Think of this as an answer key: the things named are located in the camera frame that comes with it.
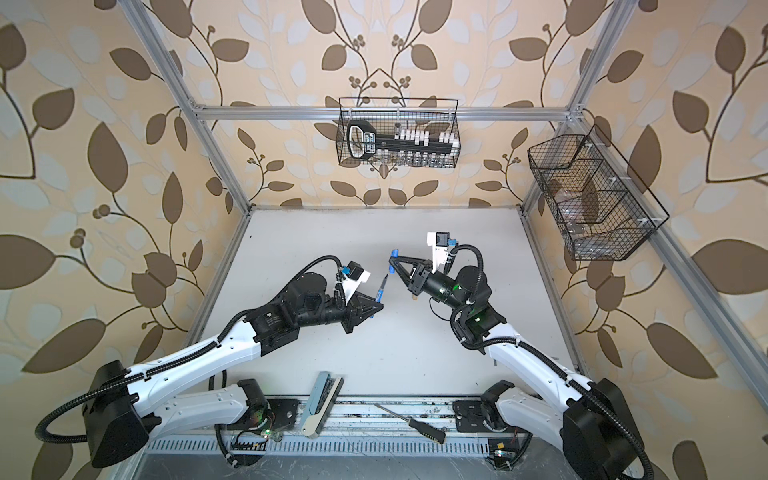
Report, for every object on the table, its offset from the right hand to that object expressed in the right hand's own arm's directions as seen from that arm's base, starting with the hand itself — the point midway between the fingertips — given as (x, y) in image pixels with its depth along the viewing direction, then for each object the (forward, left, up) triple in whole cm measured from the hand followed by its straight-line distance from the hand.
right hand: (392, 263), depth 68 cm
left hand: (-6, +2, -7) cm, 10 cm away
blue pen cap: (+2, -1, +1) cm, 2 cm away
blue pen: (-4, +3, -6) cm, 7 cm away
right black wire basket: (+12, -53, +4) cm, 54 cm away
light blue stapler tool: (-22, +19, -27) cm, 40 cm away
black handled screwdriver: (-28, -6, -29) cm, 41 cm away
